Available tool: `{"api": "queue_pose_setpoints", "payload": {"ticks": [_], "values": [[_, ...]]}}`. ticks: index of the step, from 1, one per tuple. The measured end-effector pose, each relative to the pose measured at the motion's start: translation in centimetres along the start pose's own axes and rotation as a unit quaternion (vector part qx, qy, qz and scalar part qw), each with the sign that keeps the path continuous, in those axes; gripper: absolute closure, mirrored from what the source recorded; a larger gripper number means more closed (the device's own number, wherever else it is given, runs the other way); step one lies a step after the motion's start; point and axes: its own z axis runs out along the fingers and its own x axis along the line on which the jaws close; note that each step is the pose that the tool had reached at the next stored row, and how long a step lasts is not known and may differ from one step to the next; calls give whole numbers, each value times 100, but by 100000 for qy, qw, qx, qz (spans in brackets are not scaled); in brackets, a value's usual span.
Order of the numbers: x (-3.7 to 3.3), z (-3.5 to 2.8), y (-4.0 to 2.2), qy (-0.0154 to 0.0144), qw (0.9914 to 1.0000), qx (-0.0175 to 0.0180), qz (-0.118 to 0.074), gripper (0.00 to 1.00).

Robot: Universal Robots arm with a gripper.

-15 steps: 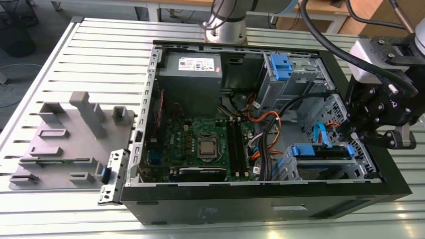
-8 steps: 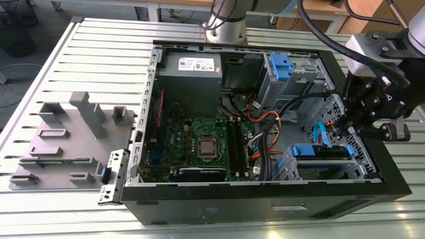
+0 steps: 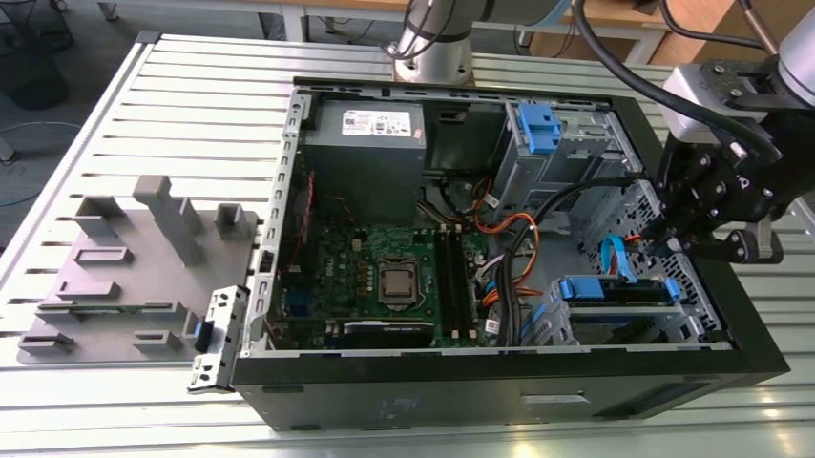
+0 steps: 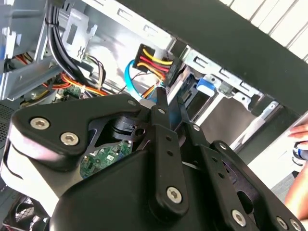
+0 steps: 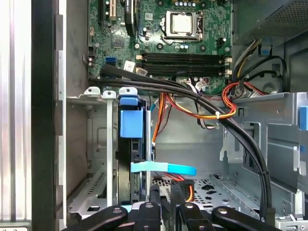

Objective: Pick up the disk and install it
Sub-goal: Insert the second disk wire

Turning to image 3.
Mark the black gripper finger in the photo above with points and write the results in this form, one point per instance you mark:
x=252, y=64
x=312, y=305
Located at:
x=687, y=191
x=732, y=243

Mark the hard disk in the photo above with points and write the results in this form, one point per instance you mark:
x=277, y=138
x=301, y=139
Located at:
x=579, y=291

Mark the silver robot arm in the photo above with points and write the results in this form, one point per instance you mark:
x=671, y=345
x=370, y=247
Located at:
x=439, y=52

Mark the silver disk bay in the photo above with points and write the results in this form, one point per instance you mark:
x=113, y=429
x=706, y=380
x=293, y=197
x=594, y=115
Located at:
x=624, y=308

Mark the silver drive cage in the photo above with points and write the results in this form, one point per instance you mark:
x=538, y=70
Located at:
x=554, y=167

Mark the blue drive latch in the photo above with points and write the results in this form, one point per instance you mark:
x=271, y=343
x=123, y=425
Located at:
x=538, y=129

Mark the wooden cabinet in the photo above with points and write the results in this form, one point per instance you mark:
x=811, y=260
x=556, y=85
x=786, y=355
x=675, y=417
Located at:
x=726, y=19

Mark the wooden desk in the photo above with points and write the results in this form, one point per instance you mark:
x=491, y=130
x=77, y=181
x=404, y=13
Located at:
x=627, y=14

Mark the black RAM slot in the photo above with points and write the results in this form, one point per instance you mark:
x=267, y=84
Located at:
x=463, y=281
x=447, y=281

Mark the silver CPU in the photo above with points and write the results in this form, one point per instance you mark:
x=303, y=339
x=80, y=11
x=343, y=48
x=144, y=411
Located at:
x=398, y=281

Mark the grey power supply unit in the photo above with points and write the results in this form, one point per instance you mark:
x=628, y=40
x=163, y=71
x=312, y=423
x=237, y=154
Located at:
x=363, y=176

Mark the CPU socket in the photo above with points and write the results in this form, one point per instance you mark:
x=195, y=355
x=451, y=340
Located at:
x=398, y=302

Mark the black PC case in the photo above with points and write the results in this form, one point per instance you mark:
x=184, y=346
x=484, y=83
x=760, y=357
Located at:
x=446, y=396

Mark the black graphics card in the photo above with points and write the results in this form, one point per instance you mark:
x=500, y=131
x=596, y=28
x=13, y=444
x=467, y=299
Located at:
x=382, y=331

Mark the green motherboard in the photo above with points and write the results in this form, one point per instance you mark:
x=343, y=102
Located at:
x=344, y=305

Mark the grey parts rack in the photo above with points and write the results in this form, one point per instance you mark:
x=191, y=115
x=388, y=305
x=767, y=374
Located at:
x=127, y=296

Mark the black bin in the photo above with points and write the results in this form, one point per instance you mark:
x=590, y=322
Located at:
x=32, y=81

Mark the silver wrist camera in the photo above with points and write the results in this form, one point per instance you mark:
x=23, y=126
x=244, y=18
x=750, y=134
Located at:
x=691, y=100

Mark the black camera bracket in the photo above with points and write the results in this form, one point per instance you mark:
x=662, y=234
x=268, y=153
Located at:
x=739, y=83

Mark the metal expansion latch bracket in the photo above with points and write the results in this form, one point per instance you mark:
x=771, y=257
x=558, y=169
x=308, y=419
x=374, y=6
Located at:
x=223, y=305

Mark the white frame desk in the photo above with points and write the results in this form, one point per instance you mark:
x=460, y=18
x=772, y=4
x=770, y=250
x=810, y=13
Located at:
x=108, y=9

